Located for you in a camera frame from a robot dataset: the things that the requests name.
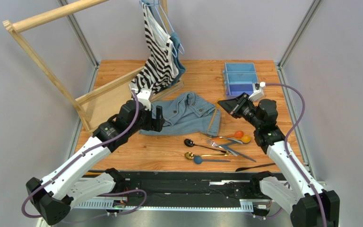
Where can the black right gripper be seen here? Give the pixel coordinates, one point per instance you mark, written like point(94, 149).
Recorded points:
point(237, 105)

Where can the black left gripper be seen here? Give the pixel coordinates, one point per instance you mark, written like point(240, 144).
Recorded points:
point(159, 120)

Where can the dark blue plastic spoon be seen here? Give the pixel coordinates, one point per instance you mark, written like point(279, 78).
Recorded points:
point(199, 160)

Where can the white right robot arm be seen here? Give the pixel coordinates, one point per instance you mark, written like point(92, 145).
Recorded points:
point(308, 203)

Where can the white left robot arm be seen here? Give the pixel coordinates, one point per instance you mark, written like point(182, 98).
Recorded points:
point(56, 194)

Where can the blue three-compartment organizer tray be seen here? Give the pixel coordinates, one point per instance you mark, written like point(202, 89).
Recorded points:
point(239, 77)

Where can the orange plastic spoon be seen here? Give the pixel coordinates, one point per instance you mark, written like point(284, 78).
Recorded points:
point(237, 134)

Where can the light blue denim jacket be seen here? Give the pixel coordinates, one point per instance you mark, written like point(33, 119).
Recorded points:
point(186, 114)

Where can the black metal spoon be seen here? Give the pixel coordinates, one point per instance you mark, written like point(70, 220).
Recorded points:
point(190, 143)

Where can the silver metal knife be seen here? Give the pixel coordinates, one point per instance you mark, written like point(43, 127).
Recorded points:
point(229, 139)

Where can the dark blue plastic knife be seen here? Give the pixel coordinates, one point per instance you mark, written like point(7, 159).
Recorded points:
point(243, 155)

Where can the silver metal fork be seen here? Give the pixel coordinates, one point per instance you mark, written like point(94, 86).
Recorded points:
point(210, 142)

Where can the gold metal spoon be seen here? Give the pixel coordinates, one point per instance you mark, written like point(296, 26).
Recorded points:
point(190, 156)

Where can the black white striped top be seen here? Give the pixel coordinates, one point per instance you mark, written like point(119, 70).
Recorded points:
point(159, 70)

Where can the black plastic knife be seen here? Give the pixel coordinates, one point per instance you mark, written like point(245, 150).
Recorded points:
point(253, 167)

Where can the teal hanging garment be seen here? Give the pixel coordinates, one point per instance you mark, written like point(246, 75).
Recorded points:
point(181, 69)

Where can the wooden clothes rack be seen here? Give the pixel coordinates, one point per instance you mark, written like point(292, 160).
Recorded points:
point(31, 107)

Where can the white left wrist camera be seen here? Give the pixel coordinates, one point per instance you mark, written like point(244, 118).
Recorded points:
point(144, 97)

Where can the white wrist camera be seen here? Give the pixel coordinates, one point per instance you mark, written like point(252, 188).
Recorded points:
point(144, 97)
point(258, 91)

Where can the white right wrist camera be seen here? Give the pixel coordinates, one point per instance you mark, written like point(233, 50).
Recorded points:
point(258, 91)

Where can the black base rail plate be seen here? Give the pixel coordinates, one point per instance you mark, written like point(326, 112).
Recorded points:
point(190, 189)

